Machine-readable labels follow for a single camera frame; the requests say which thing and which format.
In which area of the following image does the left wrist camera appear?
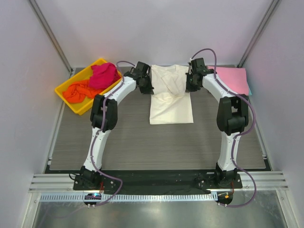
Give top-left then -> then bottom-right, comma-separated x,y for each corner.
133,61 -> 150,77

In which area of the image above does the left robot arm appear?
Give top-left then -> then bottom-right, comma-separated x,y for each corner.
74,68 -> 153,190

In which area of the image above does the aluminium rail front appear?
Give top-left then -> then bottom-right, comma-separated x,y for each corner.
28,171 -> 288,193

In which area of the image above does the yellow plastic bin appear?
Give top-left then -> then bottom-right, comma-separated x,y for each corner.
55,58 -> 122,115

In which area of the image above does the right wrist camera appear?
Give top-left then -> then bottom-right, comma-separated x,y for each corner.
189,57 -> 208,74

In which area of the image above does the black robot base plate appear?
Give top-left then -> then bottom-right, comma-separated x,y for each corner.
73,169 -> 242,190

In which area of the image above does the aluminium frame post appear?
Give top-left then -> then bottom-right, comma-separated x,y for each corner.
28,0 -> 73,74
237,0 -> 282,68

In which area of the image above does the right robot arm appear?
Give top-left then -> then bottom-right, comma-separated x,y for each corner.
186,69 -> 249,188

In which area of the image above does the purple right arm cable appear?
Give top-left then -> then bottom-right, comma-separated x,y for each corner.
192,48 -> 257,209

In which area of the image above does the white t shirt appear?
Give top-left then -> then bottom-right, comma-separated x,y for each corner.
149,65 -> 194,125

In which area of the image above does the orange t shirt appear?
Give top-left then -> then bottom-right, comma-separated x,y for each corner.
62,79 -> 103,104

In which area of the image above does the magenta t shirt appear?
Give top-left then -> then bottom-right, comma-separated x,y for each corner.
89,63 -> 121,89

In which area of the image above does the folded pink t shirt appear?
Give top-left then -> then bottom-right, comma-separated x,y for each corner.
203,66 -> 251,100

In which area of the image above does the slotted white cable duct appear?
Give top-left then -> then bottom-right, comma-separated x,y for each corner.
39,192 -> 218,203

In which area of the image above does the left aluminium frame post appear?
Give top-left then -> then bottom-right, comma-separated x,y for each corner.
28,0 -> 73,74

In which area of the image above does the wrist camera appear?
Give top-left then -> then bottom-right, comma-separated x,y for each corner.
133,61 -> 150,77
189,57 -> 208,74

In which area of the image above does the right aluminium frame post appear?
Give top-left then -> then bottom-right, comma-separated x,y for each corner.
237,0 -> 282,68

